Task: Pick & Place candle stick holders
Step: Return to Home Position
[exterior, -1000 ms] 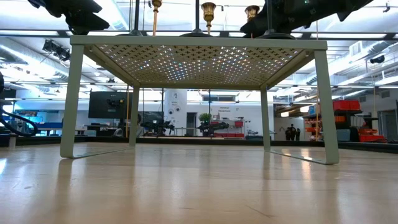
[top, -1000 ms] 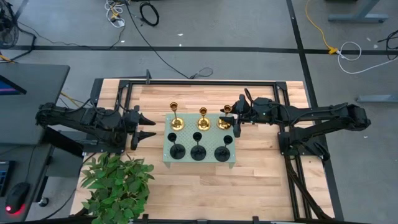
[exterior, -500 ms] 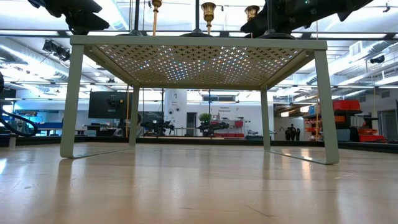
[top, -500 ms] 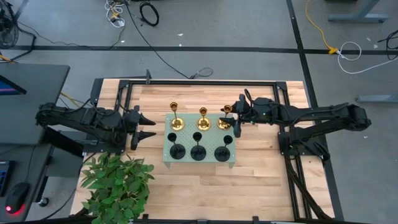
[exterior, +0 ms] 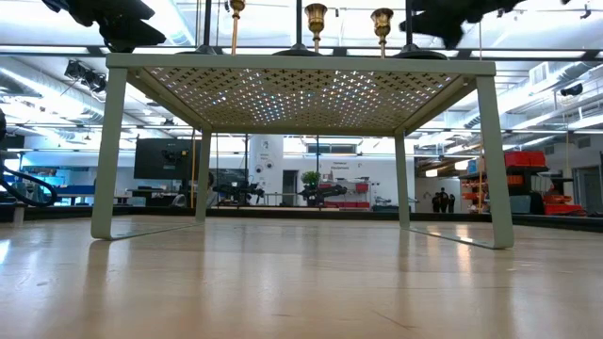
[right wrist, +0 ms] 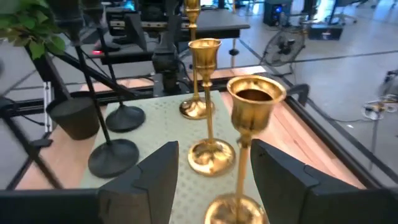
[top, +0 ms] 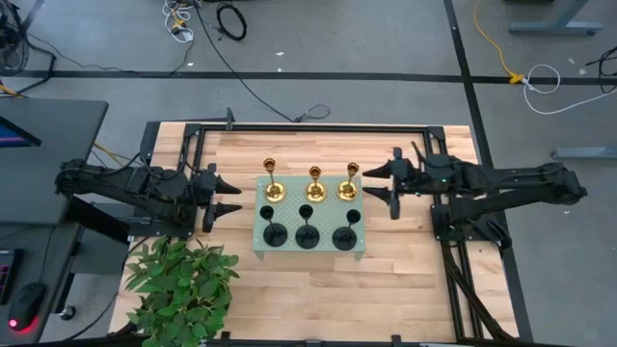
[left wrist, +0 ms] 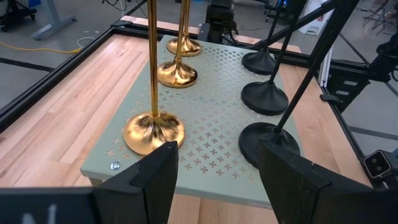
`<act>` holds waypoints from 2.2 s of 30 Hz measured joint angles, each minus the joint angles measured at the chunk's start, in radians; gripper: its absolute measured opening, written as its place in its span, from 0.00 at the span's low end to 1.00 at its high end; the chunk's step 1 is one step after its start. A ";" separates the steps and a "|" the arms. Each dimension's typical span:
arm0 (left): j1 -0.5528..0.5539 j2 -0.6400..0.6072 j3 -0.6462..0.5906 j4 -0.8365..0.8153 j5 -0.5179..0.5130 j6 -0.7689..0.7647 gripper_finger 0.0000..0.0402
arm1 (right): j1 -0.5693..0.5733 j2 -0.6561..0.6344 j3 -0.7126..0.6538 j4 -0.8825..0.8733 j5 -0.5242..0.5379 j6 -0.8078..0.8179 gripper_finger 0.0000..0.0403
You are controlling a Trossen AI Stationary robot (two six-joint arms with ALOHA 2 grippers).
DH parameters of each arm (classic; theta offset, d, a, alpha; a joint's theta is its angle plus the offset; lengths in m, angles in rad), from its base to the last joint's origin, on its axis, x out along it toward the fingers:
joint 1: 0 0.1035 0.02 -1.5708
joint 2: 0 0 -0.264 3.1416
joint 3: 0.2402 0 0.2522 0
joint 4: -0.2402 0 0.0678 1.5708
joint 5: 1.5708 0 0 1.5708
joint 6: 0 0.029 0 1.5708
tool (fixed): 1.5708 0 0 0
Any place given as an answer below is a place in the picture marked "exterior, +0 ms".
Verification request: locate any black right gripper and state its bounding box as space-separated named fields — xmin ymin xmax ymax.
xmin=399 ymin=0 xmax=527 ymax=51

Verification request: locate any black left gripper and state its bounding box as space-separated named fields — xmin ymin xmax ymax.
xmin=41 ymin=0 xmax=167 ymax=54

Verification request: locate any gold candlestick holder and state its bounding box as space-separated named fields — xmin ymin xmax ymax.
xmin=229 ymin=0 xmax=247 ymax=57
xmin=369 ymin=8 xmax=395 ymax=59
xmin=303 ymin=3 xmax=329 ymax=54

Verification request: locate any black computer monitor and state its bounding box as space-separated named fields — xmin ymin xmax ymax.
xmin=134 ymin=137 xmax=202 ymax=181

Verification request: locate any pale green perforated metal stand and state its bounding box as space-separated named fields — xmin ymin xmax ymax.
xmin=90 ymin=52 xmax=515 ymax=250

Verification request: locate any red storage bin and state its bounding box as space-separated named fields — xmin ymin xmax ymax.
xmin=504 ymin=150 xmax=546 ymax=169
xmin=544 ymin=195 xmax=585 ymax=217

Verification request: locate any white pillar with dome cameras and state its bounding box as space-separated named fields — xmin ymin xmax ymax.
xmin=248 ymin=135 xmax=285 ymax=207

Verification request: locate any black hanging camera unit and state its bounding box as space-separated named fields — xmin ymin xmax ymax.
xmin=64 ymin=59 xmax=110 ymax=94

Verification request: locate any black corrugated cable hose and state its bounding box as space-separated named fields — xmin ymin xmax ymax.
xmin=0 ymin=162 xmax=58 ymax=208

